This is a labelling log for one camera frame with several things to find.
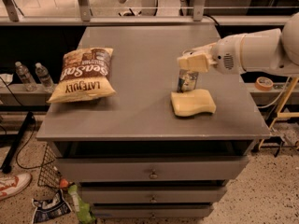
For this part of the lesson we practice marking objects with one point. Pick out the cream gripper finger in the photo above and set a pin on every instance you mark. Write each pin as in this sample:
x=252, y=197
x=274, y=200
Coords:
x=203, y=49
x=195, y=62

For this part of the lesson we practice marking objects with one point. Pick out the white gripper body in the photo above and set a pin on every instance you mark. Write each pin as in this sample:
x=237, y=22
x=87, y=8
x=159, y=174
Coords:
x=224, y=57

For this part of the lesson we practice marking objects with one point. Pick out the silver blue redbull can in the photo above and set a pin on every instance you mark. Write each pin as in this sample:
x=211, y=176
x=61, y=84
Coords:
x=187, y=80

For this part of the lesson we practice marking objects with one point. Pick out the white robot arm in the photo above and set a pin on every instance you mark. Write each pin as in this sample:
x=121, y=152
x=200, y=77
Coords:
x=274, y=52

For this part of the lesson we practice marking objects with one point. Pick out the yellow sponge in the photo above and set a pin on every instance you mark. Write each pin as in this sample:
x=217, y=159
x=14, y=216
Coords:
x=190, y=103

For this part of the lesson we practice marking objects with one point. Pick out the orange tape roll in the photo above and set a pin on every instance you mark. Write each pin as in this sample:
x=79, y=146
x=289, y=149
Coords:
x=264, y=84

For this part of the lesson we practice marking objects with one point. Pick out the sea salt chips bag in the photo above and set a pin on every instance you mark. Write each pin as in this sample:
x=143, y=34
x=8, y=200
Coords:
x=84, y=76

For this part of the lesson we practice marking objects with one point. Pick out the grey drawer cabinet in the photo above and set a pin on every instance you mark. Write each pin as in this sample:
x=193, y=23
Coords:
x=129, y=154

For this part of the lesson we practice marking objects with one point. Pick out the right clear water bottle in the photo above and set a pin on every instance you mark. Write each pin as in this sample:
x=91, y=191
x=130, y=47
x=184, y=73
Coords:
x=44, y=77

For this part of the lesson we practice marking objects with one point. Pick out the clear water bottle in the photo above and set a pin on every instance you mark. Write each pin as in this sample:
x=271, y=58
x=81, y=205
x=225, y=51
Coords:
x=25, y=76
x=44, y=77

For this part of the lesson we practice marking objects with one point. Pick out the left clear water bottle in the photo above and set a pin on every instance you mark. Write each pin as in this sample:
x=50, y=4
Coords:
x=25, y=76

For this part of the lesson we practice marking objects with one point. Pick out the black stand leg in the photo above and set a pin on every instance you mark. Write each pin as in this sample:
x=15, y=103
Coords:
x=6, y=165

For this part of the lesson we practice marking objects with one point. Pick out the green snack bag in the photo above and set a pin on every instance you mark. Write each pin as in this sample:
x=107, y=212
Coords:
x=82, y=209

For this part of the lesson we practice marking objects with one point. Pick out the dark crumpled snack bag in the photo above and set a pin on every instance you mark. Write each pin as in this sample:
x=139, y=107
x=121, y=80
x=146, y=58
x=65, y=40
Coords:
x=46, y=210

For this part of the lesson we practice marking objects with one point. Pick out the white orange sneaker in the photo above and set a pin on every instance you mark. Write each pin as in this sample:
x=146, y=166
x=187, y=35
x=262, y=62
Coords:
x=12, y=185

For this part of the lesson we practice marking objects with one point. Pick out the black wire basket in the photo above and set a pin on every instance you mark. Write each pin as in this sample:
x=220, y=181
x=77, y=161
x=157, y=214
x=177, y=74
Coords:
x=49, y=176

